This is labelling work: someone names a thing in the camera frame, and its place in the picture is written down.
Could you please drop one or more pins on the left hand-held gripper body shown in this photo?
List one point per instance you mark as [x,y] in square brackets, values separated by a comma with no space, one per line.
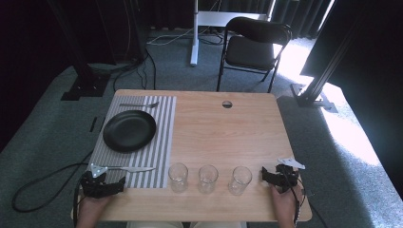
[93,186]

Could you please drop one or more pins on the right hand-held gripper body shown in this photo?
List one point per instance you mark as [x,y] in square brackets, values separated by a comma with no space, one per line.
[287,175]

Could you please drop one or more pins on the person's left hand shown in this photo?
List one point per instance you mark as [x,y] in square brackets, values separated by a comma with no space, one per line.
[92,209]

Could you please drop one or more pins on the silver knife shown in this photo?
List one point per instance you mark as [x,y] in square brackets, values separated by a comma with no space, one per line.
[133,169]

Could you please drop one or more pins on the clear drinking glass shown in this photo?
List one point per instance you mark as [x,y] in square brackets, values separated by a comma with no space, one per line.
[208,179]
[178,177]
[239,180]

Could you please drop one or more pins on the grey striped placemat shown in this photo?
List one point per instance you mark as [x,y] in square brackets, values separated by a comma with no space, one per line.
[136,142]

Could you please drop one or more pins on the black round plate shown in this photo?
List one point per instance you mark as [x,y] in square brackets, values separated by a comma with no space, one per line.
[129,130]

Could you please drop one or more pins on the black floor tape strip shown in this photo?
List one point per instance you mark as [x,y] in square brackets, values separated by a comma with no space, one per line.
[102,124]
[93,124]

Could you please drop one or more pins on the silver fork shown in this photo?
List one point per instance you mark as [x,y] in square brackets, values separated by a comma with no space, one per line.
[139,104]

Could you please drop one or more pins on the aluminium profile stand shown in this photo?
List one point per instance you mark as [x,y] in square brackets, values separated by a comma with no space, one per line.
[313,91]

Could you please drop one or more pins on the black stand with base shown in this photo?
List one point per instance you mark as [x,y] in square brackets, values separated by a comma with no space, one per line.
[85,82]

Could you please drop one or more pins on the black folding chair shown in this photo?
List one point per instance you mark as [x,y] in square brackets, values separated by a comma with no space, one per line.
[250,50]

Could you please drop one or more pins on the white desk leg frame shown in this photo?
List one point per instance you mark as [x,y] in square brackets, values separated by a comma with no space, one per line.
[202,19]

